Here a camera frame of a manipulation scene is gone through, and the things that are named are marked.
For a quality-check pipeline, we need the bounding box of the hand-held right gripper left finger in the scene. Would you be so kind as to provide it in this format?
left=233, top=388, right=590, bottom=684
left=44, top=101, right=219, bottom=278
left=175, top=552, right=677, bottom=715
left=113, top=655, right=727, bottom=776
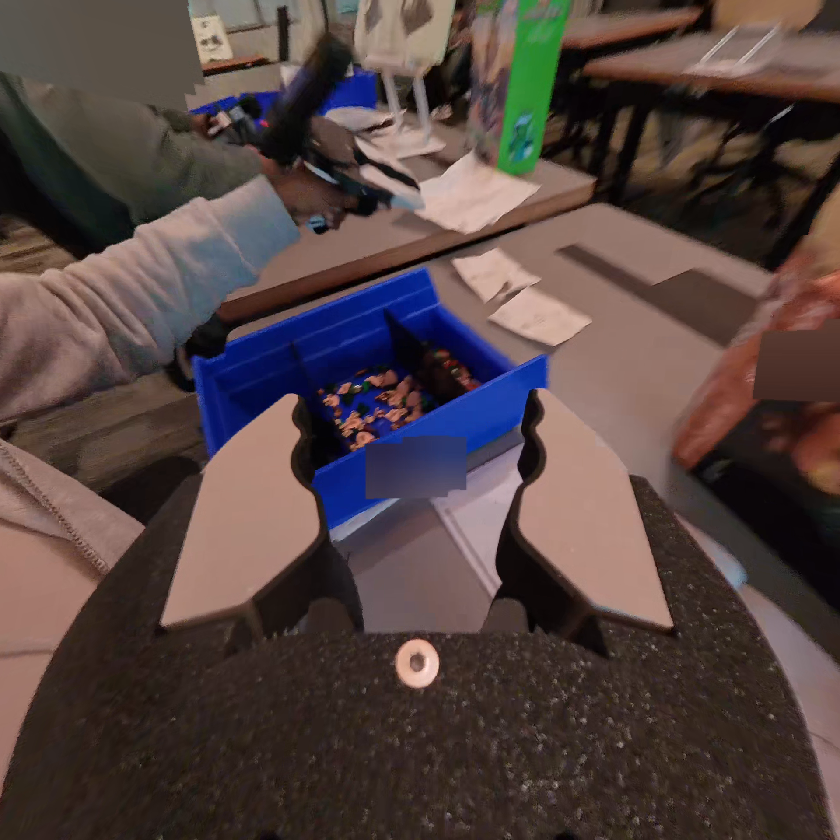
left=161, top=394, right=362, bottom=640

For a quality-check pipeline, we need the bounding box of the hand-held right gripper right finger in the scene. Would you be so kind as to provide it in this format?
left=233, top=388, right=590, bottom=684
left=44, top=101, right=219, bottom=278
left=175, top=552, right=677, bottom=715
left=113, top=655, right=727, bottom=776
left=493, top=390, right=676, bottom=653

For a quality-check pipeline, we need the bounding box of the blue plastic bin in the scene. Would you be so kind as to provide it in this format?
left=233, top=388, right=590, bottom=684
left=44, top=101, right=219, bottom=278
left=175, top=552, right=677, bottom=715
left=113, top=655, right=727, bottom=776
left=193, top=268, right=551, bottom=530
left=191, top=70, right=384, bottom=122

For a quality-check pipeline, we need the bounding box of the white printed board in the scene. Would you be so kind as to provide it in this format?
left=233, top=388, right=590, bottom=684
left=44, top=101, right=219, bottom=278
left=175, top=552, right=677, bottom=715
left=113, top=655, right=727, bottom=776
left=352, top=0, right=463, bottom=161

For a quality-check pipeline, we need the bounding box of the white instruction booklet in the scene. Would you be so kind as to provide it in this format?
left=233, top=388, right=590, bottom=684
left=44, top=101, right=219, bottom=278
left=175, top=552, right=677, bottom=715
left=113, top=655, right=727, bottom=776
left=329, top=440, right=840, bottom=802

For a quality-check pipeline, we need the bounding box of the white paper sheet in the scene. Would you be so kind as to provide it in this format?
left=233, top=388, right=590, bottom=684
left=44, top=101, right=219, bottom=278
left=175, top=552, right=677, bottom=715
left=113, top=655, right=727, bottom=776
left=411, top=149, right=543, bottom=237
left=487, top=288, right=593, bottom=349
left=452, top=247, right=543, bottom=305

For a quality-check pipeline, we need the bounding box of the pile of small colourful bricks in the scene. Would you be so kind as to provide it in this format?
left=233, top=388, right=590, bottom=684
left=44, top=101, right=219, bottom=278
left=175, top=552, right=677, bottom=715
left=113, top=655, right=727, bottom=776
left=315, top=347, right=485, bottom=455

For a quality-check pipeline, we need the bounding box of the black flower print box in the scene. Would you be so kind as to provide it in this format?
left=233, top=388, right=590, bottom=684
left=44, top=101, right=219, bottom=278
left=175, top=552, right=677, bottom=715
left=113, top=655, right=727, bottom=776
left=672, top=234, right=840, bottom=532

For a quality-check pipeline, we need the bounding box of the green cardboard box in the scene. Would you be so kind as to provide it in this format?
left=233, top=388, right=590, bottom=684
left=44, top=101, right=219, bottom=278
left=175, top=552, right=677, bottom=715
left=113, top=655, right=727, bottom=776
left=468, top=0, right=576, bottom=177

